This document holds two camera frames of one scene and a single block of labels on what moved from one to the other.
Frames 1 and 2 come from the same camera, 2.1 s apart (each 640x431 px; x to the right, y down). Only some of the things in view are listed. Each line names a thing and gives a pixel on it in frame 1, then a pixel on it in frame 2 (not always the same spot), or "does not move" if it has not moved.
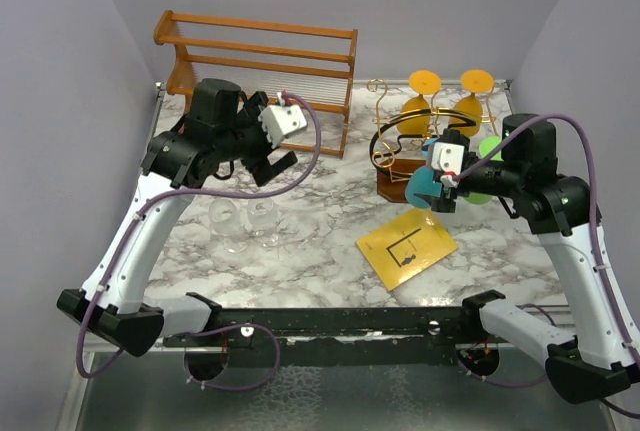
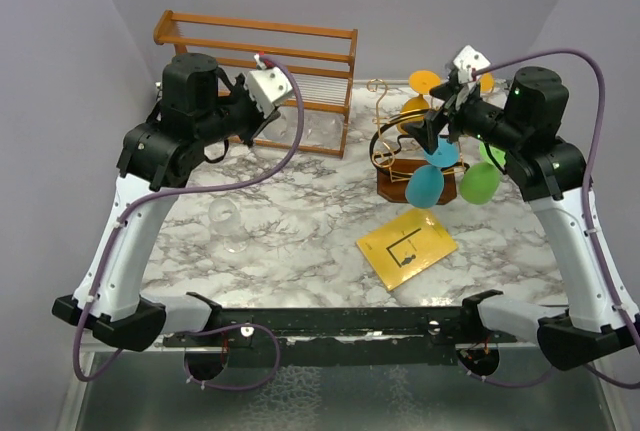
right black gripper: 445,201 -> 427,132
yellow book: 403,249 does not move
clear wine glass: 263,220 -> 322,127
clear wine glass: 225,217 does not move
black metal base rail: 337,338 does not move
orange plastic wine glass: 421,82 does not move
